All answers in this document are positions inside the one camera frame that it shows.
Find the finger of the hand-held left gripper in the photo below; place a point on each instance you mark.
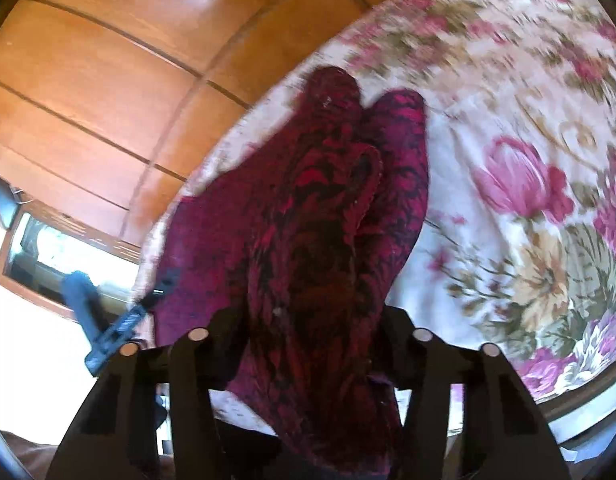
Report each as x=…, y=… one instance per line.
x=83, y=300
x=123, y=327

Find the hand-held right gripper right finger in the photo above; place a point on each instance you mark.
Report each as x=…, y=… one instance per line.
x=430, y=385

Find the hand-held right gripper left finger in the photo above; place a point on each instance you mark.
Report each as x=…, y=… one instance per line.
x=188, y=385

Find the maroon patterned garment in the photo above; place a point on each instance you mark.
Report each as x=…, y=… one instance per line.
x=298, y=200

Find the wooden framed window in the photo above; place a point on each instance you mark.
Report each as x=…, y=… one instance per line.
x=43, y=255

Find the dark object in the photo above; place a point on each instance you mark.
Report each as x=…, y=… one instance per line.
x=3, y=202

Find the wooden panelled wardrobe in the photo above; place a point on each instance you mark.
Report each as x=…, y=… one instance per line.
x=113, y=60

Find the floral bedsheet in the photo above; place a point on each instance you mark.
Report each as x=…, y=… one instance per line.
x=513, y=110

